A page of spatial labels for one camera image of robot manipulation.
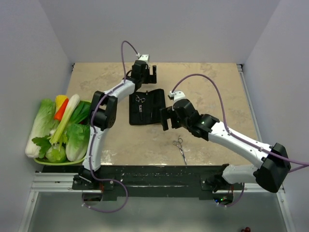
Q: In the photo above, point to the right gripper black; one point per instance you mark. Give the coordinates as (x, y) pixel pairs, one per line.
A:
(168, 113)

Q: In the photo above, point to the yellow pepper toy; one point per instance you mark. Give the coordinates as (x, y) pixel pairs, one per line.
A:
(61, 104)

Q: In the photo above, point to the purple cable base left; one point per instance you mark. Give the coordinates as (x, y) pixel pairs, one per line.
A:
(88, 198)

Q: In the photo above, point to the orange carrot toy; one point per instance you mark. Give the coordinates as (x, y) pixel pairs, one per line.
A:
(58, 116)

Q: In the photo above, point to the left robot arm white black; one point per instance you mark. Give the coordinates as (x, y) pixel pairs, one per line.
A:
(102, 116)

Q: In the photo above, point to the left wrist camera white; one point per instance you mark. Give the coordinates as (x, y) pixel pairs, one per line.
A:
(143, 57)

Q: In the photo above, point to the green vegetable basket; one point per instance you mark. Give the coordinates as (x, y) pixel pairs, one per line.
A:
(60, 133)

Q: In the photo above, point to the napa cabbage toy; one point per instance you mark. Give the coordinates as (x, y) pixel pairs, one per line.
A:
(43, 124)

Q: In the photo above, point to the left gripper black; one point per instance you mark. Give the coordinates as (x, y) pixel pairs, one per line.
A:
(151, 79)

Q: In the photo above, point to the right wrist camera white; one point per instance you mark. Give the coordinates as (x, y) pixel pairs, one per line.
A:
(176, 95)

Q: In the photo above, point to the silver scissors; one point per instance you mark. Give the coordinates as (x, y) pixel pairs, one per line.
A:
(178, 144)
(140, 101)

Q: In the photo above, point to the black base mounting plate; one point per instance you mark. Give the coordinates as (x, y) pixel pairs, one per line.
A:
(161, 181)

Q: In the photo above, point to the parsley leaf toy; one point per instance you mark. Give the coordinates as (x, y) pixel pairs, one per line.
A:
(43, 143)

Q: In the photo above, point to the white green leek toy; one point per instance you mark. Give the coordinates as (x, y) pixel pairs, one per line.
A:
(72, 104)

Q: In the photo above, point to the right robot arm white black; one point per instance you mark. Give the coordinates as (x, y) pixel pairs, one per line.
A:
(268, 163)

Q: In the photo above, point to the dark green bok choy toy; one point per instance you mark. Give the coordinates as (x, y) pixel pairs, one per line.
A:
(80, 113)

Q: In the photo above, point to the round green cabbage toy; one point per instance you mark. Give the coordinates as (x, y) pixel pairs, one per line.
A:
(56, 154)

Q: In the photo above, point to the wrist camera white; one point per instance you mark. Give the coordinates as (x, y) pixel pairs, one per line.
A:
(143, 57)
(176, 95)

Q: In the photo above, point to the black zip tool case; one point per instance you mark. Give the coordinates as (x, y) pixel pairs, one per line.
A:
(154, 101)

